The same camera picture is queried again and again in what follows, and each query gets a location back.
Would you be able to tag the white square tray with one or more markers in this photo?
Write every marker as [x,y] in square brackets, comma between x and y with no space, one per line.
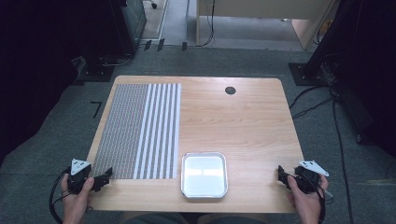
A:
[204,175]

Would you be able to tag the dark cabinet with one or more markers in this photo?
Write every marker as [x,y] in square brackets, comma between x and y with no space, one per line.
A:
[135,18]

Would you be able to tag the dark curtain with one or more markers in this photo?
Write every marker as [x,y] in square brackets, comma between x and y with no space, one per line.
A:
[370,77]
[34,77]

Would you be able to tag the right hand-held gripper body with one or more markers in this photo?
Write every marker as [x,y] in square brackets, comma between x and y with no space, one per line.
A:
[306,182]

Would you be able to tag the person's right hand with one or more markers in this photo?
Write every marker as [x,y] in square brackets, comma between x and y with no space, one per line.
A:
[306,205]

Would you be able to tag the black metal stand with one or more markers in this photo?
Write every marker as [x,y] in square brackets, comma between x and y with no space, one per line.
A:
[314,65]
[96,62]

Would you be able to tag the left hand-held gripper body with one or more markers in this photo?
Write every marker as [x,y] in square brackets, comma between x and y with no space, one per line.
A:
[74,182]

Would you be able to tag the grey striped woven placemat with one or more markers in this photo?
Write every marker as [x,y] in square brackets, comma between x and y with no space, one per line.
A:
[137,130]

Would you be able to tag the light wooden desk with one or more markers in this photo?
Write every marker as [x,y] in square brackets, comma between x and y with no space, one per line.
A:
[264,7]

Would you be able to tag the person's left hand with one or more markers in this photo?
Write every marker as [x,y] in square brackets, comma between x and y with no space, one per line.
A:
[74,205]

